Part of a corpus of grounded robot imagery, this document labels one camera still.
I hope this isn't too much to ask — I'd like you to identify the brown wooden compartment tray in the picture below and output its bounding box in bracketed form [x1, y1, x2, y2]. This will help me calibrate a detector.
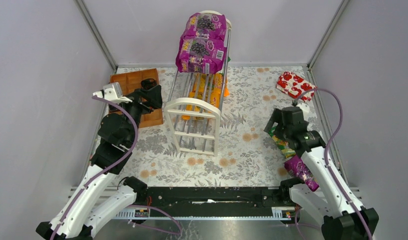
[110, 68, 164, 128]

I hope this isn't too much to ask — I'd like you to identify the red white heart bag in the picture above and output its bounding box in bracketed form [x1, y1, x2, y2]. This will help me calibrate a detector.
[276, 71, 316, 99]

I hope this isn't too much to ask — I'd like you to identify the yellow green candy bag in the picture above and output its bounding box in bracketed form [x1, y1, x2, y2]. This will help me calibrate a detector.
[269, 126, 296, 159]

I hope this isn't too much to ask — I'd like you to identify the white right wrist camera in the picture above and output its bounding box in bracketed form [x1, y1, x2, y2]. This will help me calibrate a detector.
[296, 102, 310, 116]

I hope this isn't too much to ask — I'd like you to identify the purple grape candy bag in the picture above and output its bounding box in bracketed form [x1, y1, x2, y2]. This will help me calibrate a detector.
[284, 155, 319, 192]
[181, 12, 227, 41]
[175, 36, 227, 74]

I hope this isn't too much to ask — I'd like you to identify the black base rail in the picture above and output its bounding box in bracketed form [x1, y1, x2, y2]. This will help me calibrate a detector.
[134, 186, 298, 220]

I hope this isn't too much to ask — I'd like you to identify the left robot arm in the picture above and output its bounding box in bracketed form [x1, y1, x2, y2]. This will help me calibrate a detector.
[36, 82, 163, 240]

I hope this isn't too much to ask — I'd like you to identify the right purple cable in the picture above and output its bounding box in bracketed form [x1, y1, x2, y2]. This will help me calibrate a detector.
[291, 87, 373, 240]

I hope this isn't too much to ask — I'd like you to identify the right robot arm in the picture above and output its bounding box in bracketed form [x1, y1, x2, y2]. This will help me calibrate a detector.
[264, 106, 379, 240]

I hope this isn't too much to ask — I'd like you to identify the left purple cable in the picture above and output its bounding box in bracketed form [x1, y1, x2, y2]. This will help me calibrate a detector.
[49, 95, 139, 240]

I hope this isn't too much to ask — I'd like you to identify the floral table mat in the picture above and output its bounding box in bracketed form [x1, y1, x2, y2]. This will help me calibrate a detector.
[88, 65, 339, 188]

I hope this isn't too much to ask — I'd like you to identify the cream and metal shelf rack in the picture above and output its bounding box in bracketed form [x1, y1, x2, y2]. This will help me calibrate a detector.
[164, 10, 232, 157]

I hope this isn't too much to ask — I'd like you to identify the orange candy bag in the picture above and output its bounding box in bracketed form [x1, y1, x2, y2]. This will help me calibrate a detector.
[191, 73, 230, 97]
[181, 87, 223, 121]

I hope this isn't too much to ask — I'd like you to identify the purple cable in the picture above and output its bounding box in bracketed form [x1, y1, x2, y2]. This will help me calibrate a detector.
[49, 95, 139, 240]
[291, 87, 373, 240]

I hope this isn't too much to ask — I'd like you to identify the purple grape candy bag front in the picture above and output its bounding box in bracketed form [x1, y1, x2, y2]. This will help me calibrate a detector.
[175, 36, 227, 74]

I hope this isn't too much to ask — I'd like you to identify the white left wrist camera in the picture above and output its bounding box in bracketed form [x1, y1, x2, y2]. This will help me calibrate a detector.
[93, 82, 133, 104]

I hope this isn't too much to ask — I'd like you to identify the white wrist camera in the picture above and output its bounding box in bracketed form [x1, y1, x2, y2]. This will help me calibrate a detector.
[296, 102, 310, 116]
[93, 82, 133, 104]

